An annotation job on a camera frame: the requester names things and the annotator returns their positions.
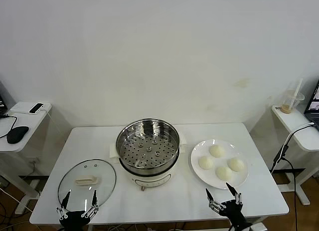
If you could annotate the white round plate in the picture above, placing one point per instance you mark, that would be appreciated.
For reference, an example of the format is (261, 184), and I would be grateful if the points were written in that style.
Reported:
(202, 173)

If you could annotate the laptop with dark text screen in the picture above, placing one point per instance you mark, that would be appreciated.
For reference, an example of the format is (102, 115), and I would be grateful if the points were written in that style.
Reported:
(2, 101)

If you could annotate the clear plastic drink cup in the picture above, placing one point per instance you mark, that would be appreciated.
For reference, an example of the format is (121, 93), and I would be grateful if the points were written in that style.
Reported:
(290, 101)

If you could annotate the white drinking straw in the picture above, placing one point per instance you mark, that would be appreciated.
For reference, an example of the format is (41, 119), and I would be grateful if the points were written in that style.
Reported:
(299, 86)

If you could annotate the white steamed baozi bun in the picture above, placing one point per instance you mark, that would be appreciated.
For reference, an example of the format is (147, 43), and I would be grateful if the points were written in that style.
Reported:
(206, 162)
(216, 150)
(236, 164)
(223, 173)

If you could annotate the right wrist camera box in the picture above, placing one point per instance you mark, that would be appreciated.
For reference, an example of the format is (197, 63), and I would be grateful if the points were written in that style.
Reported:
(258, 227)

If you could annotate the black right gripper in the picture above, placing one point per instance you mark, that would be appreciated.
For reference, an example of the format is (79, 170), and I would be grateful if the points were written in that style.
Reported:
(233, 211)

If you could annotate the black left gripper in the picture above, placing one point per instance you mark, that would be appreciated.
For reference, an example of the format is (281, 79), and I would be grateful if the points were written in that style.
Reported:
(73, 218)

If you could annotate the perforated steel steamer basket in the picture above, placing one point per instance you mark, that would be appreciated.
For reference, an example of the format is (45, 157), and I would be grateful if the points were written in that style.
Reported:
(149, 169)

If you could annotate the white side table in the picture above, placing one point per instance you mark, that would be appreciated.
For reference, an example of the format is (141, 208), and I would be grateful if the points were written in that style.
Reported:
(32, 126)
(294, 121)

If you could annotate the black computer mouse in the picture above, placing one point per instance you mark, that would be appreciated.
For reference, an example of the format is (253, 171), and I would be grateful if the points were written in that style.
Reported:
(17, 134)

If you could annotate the white electric cooker base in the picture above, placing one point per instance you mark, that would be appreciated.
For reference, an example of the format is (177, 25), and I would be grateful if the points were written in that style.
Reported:
(152, 182)

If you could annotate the laptop with grey window screen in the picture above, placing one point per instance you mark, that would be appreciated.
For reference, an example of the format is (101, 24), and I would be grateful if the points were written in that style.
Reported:
(312, 108)

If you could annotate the small black white device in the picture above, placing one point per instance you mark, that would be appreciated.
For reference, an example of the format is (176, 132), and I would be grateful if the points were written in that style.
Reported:
(36, 108)
(20, 106)

